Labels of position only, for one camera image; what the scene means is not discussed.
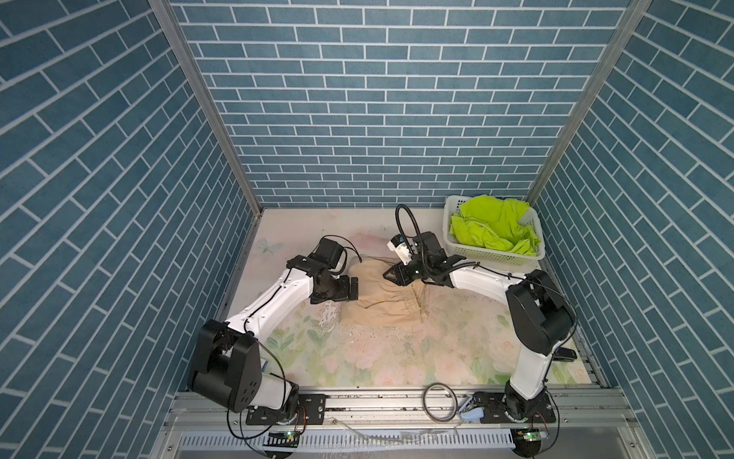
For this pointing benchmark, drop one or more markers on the small black remote device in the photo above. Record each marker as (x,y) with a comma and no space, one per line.
(565,355)

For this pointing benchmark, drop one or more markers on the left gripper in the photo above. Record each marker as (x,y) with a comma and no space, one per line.
(344,292)

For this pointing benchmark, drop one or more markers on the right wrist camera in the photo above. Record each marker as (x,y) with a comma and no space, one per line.
(403,247)

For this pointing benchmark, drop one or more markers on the lime green shorts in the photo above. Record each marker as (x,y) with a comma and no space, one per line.
(494,224)

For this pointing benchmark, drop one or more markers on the blue white connector plug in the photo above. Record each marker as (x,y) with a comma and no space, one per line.
(471,414)

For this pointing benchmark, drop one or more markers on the white slotted cable duct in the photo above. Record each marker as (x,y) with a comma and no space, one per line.
(342,440)

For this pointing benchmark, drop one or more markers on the beige shorts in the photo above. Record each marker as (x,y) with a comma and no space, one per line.
(381,303)

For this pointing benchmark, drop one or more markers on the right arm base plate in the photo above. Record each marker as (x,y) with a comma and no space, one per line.
(498,408)

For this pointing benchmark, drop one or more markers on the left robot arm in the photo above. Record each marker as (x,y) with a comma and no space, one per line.
(226,366)

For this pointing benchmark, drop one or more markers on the white plastic basket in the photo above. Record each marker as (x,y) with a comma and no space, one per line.
(531,218)

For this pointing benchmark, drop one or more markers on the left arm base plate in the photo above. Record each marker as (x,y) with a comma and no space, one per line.
(308,409)

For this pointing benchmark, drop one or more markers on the aluminium front rail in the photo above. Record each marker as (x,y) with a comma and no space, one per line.
(585,407)

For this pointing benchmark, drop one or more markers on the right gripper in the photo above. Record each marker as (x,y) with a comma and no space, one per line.
(399,272)

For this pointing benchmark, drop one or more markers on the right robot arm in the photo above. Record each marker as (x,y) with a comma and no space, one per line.
(542,318)

